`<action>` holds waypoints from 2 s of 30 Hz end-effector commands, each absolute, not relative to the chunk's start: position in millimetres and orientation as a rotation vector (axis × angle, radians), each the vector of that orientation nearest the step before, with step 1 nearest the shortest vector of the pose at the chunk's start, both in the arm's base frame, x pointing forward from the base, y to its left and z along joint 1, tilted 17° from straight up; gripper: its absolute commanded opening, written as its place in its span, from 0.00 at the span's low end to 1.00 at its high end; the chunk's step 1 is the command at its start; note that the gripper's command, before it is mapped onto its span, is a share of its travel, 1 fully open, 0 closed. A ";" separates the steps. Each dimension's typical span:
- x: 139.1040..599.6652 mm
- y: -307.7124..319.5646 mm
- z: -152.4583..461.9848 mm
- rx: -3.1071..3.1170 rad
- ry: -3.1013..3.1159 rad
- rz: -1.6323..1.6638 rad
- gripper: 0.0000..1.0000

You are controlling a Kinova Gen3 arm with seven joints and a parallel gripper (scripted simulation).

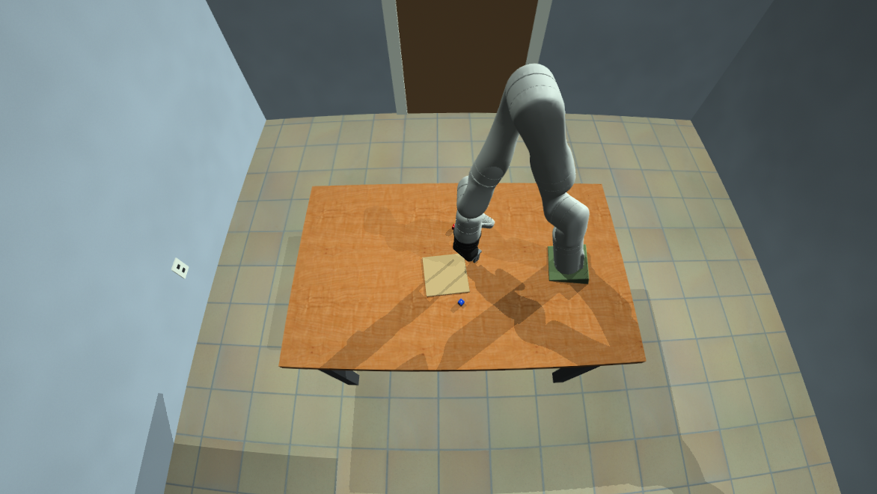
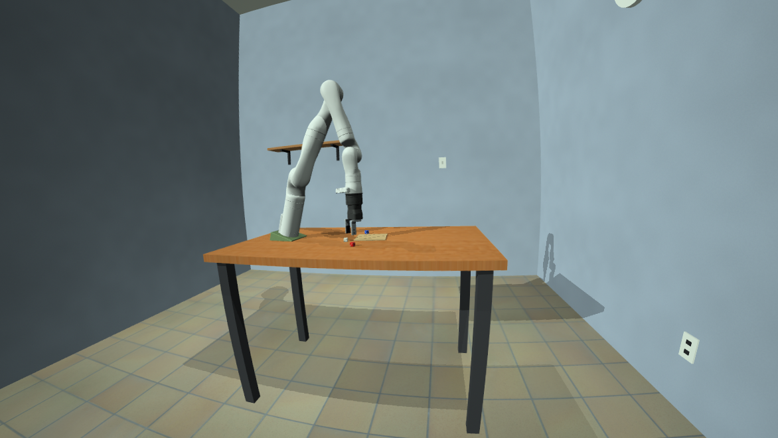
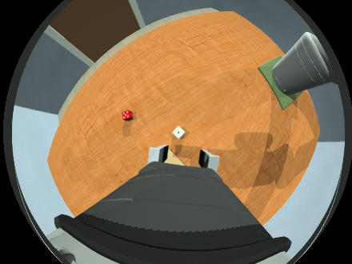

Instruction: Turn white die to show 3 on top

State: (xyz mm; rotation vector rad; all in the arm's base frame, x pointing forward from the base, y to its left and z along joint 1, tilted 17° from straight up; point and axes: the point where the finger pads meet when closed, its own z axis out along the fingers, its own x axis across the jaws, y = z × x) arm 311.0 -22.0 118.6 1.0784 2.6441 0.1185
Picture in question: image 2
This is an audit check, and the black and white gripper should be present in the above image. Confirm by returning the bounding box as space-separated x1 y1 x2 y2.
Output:
336 182 363 235

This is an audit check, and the beige square mat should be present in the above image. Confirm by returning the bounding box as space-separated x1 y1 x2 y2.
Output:
354 234 388 241

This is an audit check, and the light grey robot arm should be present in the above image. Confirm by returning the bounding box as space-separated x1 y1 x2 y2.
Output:
278 80 362 238

